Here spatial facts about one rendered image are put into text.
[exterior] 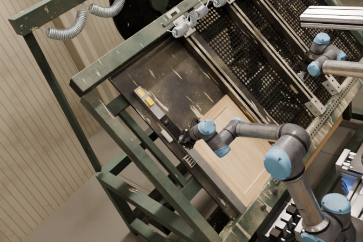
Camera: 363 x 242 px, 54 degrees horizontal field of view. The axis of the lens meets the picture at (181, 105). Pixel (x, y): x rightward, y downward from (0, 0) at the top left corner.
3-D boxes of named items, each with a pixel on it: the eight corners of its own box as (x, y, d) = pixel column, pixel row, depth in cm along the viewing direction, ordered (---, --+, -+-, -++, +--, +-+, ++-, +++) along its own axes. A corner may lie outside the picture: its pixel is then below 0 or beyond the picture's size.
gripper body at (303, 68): (301, 62, 219) (308, 48, 210) (314, 69, 216) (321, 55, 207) (295, 69, 216) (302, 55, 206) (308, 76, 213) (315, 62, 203)
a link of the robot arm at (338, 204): (356, 215, 161) (356, 196, 154) (342, 237, 155) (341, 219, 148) (330, 203, 170) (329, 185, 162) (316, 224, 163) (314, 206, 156)
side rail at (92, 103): (208, 247, 204) (216, 248, 194) (79, 101, 200) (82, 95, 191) (214, 239, 207) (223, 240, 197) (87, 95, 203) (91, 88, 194)
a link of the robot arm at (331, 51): (331, 72, 192) (315, 59, 197) (344, 61, 196) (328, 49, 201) (336, 62, 186) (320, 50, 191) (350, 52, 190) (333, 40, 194)
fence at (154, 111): (239, 215, 210) (242, 214, 207) (132, 93, 208) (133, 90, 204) (243, 208, 213) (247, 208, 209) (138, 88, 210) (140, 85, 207)
